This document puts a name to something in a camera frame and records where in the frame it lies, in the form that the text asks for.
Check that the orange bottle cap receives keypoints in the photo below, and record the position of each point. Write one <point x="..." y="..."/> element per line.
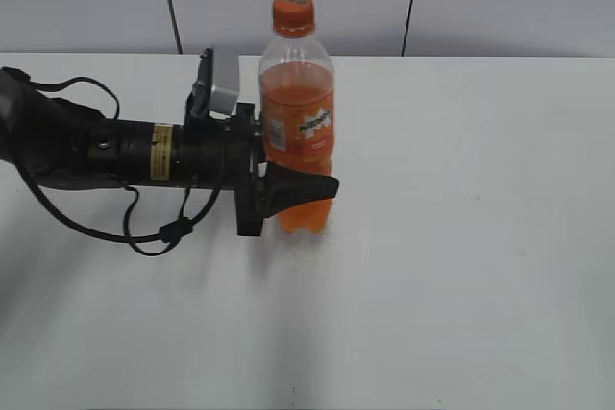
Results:
<point x="293" y="18"/>

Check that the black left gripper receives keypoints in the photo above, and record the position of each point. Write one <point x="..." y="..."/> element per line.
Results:
<point x="222" y="154"/>

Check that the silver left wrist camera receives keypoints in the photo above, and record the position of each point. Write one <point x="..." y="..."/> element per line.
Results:
<point x="217" y="85"/>

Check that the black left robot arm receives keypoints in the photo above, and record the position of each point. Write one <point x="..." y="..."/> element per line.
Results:
<point x="66" y="146"/>

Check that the orange Mirinda soda bottle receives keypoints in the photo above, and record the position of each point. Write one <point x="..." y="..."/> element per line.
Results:
<point x="296" y="86"/>

